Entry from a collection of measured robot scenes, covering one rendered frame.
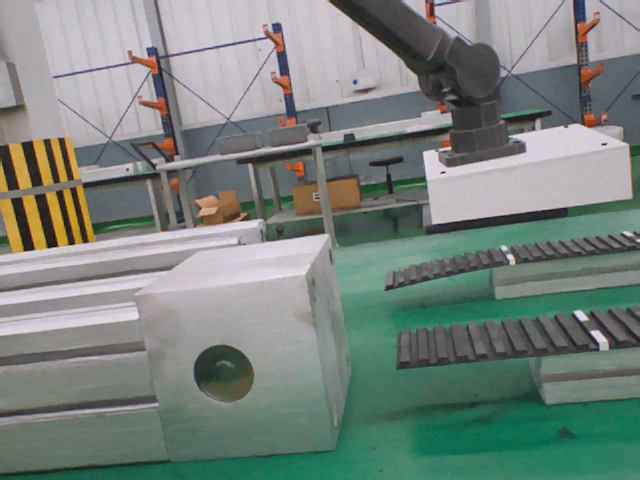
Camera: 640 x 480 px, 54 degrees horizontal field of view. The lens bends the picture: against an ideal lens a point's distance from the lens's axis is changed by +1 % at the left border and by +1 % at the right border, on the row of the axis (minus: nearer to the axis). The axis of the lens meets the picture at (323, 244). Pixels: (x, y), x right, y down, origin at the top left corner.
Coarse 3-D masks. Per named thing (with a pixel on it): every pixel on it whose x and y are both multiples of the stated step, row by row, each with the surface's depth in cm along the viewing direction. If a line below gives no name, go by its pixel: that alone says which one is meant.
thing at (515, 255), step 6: (504, 246) 54; (516, 246) 54; (498, 252) 54; (504, 252) 53; (510, 252) 53; (516, 252) 52; (522, 252) 51; (504, 258) 52; (510, 258) 50; (516, 258) 51; (522, 258) 50; (528, 258) 50; (510, 264) 50
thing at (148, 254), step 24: (120, 240) 61; (144, 240) 59; (168, 240) 59; (192, 240) 53; (216, 240) 51; (240, 240) 51; (264, 240) 59; (0, 264) 62; (24, 264) 55; (48, 264) 53; (72, 264) 53; (96, 264) 52; (120, 264) 52; (144, 264) 52; (168, 264) 51; (0, 288) 55; (24, 288) 55
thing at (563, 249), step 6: (552, 240) 54; (564, 240) 53; (552, 246) 52; (558, 246) 52; (564, 246) 52; (570, 246) 51; (558, 252) 50; (564, 252) 49; (570, 252) 50; (576, 252) 49; (582, 252) 50; (564, 258) 49
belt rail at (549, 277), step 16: (592, 256) 50; (608, 256) 50; (624, 256) 49; (496, 272) 51; (512, 272) 51; (528, 272) 51; (544, 272) 51; (560, 272) 51; (576, 272) 51; (592, 272) 51; (608, 272) 50; (624, 272) 50; (496, 288) 51; (512, 288) 51; (528, 288) 51; (544, 288) 51; (560, 288) 51; (576, 288) 50; (592, 288) 50
